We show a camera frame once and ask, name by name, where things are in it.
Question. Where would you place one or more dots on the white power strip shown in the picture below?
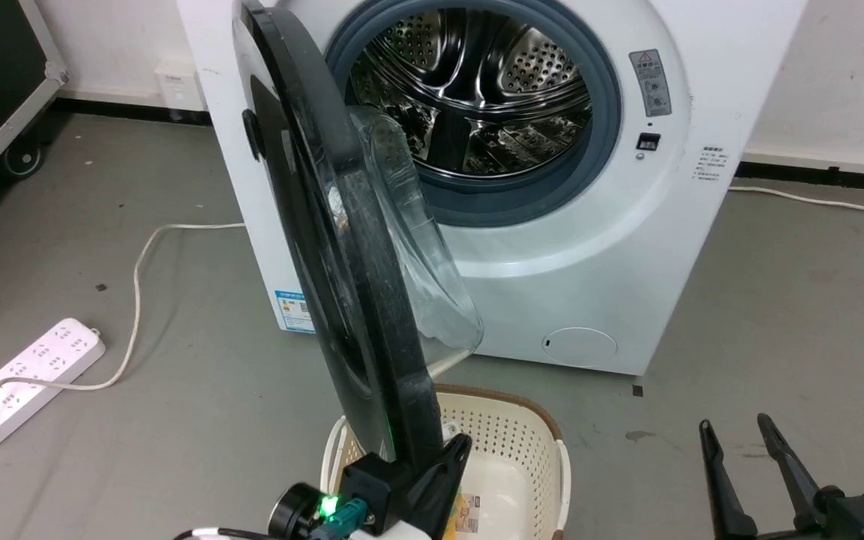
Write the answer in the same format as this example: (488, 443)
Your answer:
(34, 367)

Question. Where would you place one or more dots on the small printed text sticker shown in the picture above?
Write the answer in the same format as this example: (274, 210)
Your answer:
(711, 164)

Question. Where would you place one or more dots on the black caster wheel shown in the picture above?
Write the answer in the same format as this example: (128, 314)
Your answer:
(23, 159)

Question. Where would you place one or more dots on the round white filter cover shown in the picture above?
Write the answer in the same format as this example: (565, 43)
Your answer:
(579, 347)

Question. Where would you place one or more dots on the yellow printed packet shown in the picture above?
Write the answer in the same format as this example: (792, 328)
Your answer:
(466, 516)

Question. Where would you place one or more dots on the black round washer door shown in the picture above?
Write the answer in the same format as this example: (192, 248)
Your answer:
(357, 262)

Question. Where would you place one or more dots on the white wall socket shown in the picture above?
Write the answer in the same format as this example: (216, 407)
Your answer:
(178, 86)

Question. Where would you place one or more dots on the black door latch slot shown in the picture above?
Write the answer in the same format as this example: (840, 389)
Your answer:
(649, 142)

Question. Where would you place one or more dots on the stainless steel washer drum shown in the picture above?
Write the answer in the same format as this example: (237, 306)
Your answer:
(477, 75)

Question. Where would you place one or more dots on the white front-load washing machine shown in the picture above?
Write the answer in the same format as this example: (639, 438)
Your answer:
(627, 247)

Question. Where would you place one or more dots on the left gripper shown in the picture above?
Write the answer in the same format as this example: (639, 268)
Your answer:
(376, 487)

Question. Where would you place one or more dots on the grey warning label sticker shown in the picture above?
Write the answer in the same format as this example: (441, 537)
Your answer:
(651, 82)

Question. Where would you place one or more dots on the blue energy label sticker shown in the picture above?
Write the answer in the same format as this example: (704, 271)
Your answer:
(294, 311)

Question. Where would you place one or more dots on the cream perforated laundry basket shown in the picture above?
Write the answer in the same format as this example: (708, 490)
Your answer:
(522, 450)

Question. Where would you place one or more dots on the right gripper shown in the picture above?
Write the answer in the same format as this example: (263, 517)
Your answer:
(863, 517)

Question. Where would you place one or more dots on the grey rubber door gasket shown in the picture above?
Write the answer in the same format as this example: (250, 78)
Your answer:
(606, 112)

